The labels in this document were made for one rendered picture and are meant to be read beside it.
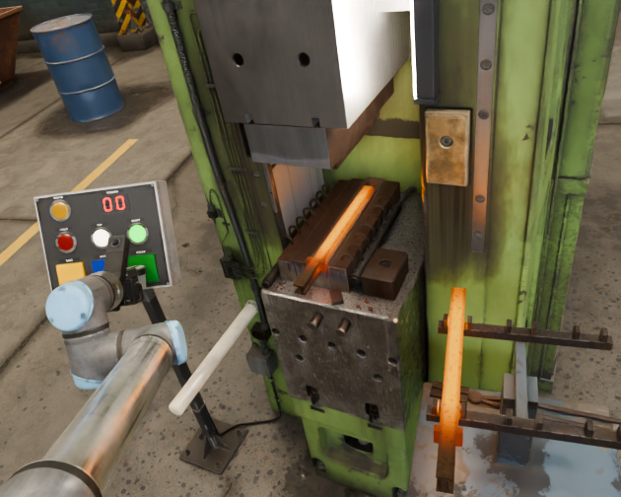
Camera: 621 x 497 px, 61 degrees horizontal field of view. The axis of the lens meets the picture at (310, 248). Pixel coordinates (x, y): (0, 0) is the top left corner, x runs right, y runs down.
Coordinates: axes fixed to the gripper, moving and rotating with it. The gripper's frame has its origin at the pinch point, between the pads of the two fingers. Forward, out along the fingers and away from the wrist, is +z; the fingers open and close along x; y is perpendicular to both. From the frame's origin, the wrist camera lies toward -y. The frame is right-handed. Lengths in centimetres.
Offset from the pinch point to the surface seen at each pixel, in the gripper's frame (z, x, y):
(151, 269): 1.3, 2.4, 1.2
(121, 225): 2.0, -3.9, -11.3
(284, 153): -15, 44, -23
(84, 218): 2.0, -13.8, -14.3
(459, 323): -29, 75, 15
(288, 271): 4.6, 38.0, 6.3
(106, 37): 638, -274, -264
